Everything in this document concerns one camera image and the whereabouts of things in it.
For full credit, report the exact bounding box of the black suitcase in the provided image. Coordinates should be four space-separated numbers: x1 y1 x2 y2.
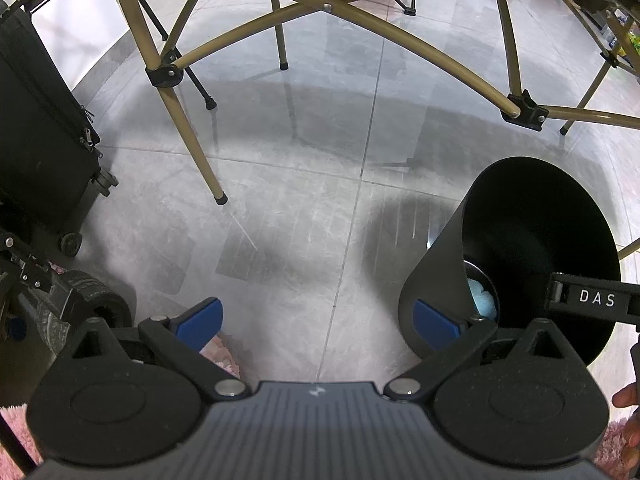
1 3 118 257

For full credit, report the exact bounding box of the folding camping table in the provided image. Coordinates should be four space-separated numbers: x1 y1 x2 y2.
0 0 640 261

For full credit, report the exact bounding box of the black camera tripod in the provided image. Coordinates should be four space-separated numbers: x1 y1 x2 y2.
138 0 217 110

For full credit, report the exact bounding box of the light blue plush toy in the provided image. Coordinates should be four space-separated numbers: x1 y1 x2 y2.
468 278 497 320

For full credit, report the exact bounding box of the pink fuzzy sleeve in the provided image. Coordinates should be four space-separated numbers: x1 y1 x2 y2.
200 336 241 378

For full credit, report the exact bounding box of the right hand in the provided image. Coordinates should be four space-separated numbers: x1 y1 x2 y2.
612 382 640 471

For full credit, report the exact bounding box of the black trash bin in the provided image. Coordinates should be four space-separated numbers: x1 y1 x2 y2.
398 156 620 364

